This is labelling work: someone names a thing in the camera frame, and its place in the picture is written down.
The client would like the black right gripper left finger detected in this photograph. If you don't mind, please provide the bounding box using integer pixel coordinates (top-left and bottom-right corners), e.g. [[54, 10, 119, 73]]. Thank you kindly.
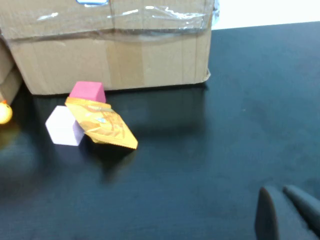
[[254, 186, 280, 240]]

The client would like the small gold snack packet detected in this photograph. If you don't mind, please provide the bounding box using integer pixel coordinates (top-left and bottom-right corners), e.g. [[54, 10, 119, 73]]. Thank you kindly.
[[64, 96, 139, 150]]

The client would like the magenta foam cube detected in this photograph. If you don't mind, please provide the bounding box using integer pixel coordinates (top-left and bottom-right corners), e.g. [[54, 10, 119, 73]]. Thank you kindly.
[[69, 81, 107, 104]]

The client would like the cardboard box with blue label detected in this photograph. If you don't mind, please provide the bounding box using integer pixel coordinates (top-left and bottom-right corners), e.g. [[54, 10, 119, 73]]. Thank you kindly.
[[0, 0, 221, 96]]

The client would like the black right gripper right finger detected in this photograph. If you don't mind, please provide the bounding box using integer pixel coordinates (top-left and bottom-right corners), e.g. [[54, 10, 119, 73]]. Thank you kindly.
[[282, 184, 320, 239]]

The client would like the yellow rubber duck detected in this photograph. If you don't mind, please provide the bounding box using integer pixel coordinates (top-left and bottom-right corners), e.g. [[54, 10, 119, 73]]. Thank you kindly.
[[0, 99, 14, 125]]

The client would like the pale pink foam cube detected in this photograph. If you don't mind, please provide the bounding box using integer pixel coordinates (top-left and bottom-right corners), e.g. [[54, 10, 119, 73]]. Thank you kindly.
[[45, 105, 86, 147]]

